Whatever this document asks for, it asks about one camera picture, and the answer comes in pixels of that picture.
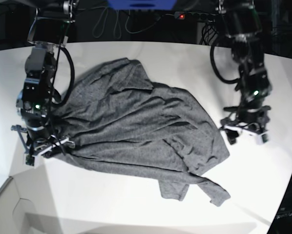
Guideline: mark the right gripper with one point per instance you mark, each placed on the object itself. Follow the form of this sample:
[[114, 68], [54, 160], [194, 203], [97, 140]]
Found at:
[[41, 142]]

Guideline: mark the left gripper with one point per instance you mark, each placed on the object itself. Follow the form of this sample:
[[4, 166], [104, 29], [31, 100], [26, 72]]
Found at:
[[252, 122]]

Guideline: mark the grey t-shirt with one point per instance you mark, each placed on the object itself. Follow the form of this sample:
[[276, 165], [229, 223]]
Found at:
[[123, 123]]

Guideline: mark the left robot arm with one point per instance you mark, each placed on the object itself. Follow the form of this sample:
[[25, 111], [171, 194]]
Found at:
[[242, 25]]

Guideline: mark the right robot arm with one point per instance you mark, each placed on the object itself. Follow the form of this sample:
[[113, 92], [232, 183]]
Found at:
[[38, 96]]

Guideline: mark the white table partition panel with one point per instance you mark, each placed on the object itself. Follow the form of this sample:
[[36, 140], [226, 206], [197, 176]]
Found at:
[[19, 215]]

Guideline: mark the black power strip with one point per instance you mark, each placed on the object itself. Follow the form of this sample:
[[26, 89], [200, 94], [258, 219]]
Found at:
[[195, 16]]

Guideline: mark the blue box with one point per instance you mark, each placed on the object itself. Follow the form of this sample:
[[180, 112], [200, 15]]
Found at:
[[142, 4]]

